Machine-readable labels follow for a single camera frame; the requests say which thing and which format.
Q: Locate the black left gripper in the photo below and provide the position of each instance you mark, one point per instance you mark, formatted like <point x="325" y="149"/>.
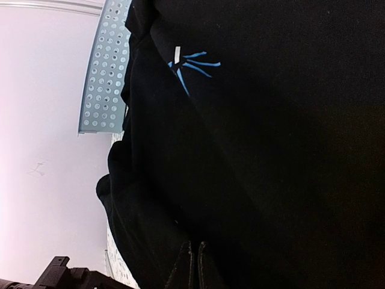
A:
<point x="58" y="276"/>

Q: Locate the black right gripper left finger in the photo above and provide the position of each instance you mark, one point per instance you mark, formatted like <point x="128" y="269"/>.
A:
<point x="181" y="275"/>

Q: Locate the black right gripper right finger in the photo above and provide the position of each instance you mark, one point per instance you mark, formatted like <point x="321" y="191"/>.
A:
<point x="208" y="273"/>

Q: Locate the black t-shirt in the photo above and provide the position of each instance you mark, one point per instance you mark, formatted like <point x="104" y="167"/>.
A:
<point x="257" y="127"/>

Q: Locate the light blue plastic basket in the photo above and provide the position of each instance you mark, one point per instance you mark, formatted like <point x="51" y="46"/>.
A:
<point x="102" y="108"/>

